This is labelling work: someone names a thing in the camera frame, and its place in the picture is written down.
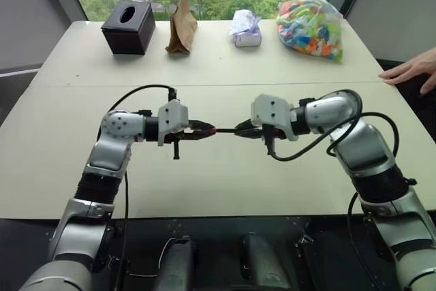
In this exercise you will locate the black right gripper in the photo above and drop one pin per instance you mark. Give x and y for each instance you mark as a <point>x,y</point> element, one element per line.
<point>257,133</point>

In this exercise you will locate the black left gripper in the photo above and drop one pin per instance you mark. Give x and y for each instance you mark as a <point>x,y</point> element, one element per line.
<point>185,136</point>

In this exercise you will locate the red marker cap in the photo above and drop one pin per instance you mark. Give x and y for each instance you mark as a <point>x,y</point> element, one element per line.
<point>211,129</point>

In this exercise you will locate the thin dark red marker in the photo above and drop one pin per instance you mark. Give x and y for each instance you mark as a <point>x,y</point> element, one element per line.
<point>225,130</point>

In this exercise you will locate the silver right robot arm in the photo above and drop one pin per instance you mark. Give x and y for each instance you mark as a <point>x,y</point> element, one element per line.
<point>369,154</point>

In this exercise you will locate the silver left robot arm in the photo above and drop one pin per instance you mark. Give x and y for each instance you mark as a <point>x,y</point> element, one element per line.
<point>112,149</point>

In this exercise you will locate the bare person's hand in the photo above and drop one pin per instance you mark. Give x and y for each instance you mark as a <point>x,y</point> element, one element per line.
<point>412,67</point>

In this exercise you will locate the white purple tissue pack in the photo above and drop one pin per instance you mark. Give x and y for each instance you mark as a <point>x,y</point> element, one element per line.
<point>246,30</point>

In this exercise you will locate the brown paper bag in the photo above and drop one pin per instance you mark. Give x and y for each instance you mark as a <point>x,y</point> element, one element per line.
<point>182,28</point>

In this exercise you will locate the clear bag of colourful pieces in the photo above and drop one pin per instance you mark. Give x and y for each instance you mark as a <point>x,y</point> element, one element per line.
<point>308,28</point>

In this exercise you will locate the black tissue box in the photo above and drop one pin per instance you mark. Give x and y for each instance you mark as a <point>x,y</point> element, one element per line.
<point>127,28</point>

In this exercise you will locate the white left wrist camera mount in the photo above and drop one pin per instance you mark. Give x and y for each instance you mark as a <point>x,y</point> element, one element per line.
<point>172,117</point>

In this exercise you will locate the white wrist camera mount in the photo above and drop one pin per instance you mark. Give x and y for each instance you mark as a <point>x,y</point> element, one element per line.
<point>270,108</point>
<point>172,117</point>

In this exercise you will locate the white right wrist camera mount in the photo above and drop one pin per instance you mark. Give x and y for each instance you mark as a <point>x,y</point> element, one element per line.
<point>270,108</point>

